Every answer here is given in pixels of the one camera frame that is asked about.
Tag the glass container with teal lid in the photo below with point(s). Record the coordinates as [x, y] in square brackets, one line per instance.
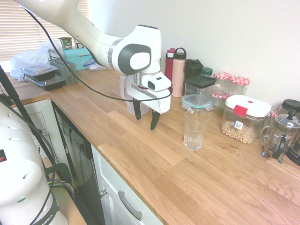
[197, 101]

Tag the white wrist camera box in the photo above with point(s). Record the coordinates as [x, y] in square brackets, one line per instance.
[157, 83]

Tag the black takeaway container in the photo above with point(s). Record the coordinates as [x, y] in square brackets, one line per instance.
[49, 84]
[38, 71]

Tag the cereal container with white lid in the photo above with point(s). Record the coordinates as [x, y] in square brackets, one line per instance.
[246, 105]

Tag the clear drinking glass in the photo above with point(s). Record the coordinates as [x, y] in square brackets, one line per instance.
[195, 136]

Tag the red water bottle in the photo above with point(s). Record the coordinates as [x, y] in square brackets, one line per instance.
[168, 68]

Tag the jar with green lid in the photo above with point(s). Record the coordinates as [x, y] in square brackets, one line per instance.
[207, 71]

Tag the pink bottle with black lid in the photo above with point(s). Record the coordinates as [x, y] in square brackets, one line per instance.
[178, 75]

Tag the glass French press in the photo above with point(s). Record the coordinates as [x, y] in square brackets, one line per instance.
[287, 131]

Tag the tall clear plastic cup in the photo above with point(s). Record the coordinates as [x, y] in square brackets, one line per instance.
[130, 108]

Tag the dark green clamp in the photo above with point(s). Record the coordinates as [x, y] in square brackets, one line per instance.
[62, 167]

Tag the clear zip bag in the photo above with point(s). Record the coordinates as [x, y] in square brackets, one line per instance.
[95, 66]

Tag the glass mug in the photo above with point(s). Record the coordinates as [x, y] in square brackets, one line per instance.
[276, 112]

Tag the teal bread box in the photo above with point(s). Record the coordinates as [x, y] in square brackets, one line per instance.
[75, 58]

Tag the black round appliance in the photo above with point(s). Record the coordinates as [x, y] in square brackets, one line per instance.
[294, 154]

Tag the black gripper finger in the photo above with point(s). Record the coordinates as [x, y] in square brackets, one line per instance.
[154, 120]
[137, 110]

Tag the white kitchen cabinet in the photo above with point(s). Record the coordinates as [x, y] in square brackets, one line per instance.
[110, 171]

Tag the square container with black lid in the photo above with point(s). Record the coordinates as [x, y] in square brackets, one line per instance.
[199, 80]

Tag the black shaker bottle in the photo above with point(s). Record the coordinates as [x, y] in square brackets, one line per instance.
[193, 69]

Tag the white plastic bag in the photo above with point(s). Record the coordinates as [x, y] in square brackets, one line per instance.
[30, 58]

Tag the grey cutlery basket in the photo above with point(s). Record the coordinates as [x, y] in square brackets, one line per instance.
[68, 75]

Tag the black dishwasher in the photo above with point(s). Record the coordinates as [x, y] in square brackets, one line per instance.
[77, 152]

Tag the green yogurt cup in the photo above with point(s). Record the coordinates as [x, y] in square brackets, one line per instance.
[65, 43]

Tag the black camera tripod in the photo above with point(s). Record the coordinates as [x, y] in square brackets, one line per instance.
[14, 93]

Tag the window blinds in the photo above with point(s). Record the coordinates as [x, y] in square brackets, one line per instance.
[14, 28]

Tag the silver cabinet knob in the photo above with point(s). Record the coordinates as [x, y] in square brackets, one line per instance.
[103, 192]

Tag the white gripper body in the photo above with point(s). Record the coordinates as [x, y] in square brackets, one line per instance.
[152, 100]

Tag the brown yogurt cup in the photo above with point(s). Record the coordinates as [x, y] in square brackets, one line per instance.
[78, 44]

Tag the jar with black lid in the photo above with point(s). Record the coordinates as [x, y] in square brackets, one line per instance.
[291, 104]

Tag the small jar red checkered lid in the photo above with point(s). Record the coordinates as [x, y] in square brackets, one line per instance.
[219, 98]

